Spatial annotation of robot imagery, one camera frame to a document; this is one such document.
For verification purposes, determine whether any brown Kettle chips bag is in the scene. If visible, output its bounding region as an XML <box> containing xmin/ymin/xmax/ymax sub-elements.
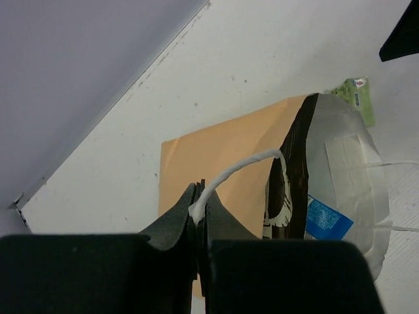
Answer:
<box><xmin>263</xmin><ymin>94</ymin><xmax>318</xmax><ymax>239</ymax></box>

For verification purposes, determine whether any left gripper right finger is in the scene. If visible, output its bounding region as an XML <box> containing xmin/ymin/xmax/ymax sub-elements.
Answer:
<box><xmin>198</xmin><ymin>192</ymin><xmax>262</xmax><ymax>313</ymax></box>

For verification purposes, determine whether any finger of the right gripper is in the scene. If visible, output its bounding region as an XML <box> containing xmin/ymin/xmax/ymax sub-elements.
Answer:
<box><xmin>379</xmin><ymin>0</ymin><xmax>419</xmax><ymax>61</ymax></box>

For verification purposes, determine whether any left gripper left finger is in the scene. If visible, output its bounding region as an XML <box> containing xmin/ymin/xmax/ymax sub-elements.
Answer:
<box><xmin>139</xmin><ymin>183</ymin><xmax>196</xmax><ymax>313</ymax></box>

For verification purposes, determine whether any green small snack packet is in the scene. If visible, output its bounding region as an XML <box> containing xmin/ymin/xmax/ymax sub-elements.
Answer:
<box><xmin>326</xmin><ymin>77</ymin><xmax>375</xmax><ymax>127</ymax></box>

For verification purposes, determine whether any light blue snack packet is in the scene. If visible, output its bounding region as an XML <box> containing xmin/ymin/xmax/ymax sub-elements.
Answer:
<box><xmin>305</xmin><ymin>196</ymin><xmax>354</xmax><ymax>240</ymax></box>

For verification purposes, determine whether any brown paper bag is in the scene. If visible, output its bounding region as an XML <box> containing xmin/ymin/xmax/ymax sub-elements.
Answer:
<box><xmin>158</xmin><ymin>94</ymin><xmax>393</xmax><ymax>278</ymax></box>

